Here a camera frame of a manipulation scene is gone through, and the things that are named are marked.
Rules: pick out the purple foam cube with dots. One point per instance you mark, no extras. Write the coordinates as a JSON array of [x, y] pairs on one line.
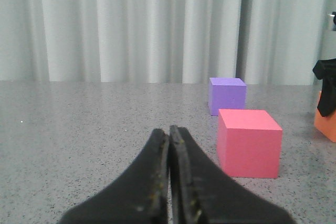
[[226, 93]]

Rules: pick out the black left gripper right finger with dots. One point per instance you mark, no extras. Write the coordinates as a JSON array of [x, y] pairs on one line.
[[203, 193]]

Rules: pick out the orange foam cube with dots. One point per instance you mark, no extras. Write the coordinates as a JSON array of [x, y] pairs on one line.
[[326, 125]]

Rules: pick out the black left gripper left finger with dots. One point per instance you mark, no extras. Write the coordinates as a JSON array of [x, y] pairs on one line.
[[138, 195]]

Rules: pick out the pink foam cube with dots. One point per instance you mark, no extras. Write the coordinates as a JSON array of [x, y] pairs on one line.
[[248, 143]]

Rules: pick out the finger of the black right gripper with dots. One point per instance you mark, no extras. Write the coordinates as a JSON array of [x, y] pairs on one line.
[[326, 105]]

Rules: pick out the white pleated curtain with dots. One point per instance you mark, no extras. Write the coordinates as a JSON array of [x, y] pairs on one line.
[[155, 41]]

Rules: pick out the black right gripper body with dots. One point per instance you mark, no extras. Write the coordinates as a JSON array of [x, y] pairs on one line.
[[324, 68]]

